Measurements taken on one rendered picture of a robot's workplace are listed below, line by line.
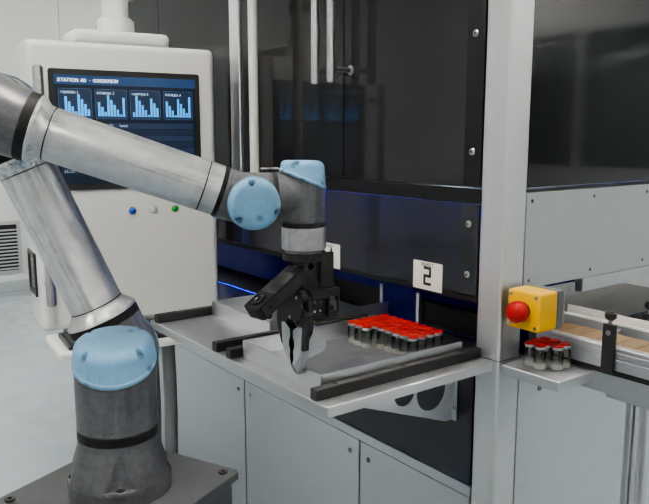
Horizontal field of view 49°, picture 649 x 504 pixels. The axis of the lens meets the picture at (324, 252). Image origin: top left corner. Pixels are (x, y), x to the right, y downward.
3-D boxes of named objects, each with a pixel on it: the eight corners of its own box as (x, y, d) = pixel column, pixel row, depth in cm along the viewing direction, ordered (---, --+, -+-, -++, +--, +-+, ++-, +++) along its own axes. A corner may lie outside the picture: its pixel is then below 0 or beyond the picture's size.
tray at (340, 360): (375, 330, 161) (375, 315, 160) (461, 358, 140) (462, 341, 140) (242, 357, 141) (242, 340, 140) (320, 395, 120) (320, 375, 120)
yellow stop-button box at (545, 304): (530, 320, 138) (532, 283, 137) (562, 327, 133) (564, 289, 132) (504, 326, 134) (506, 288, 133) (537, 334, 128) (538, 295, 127)
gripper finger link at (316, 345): (330, 372, 125) (330, 321, 123) (302, 379, 121) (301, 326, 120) (319, 368, 127) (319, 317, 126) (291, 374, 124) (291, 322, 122)
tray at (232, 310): (324, 296, 195) (324, 284, 194) (388, 315, 174) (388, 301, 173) (212, 315, 175) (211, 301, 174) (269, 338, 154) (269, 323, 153)
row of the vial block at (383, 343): (361, 338, 153) (361, 317, 153) (420, 359, 139) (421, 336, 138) (353, 340, 152) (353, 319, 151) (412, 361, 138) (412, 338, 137)
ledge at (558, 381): (545, 360, 145) (546, 351, 145) (603, 377, 135) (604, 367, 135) (500, 373, 137) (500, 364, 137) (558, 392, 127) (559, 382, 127)
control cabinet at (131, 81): (198, 298, 229) (191, 44, 216) (221, 310, 212) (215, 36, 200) (29, 318, 204) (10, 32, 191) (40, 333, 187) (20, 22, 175)
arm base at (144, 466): (121, 522, 98) (118, 453, 96) (44, 495, 105) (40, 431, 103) (192, 476, 111) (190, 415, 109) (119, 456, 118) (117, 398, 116)
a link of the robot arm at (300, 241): (297, 230, 116) (270, 225, 122) (298, 258, 117) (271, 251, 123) (334, 226, 120) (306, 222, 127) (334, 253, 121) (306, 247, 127)
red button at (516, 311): (516, 318, 133) (517, 297, 132) (534, 322, 130) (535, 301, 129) (502, 321, 131) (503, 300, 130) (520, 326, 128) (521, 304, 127)
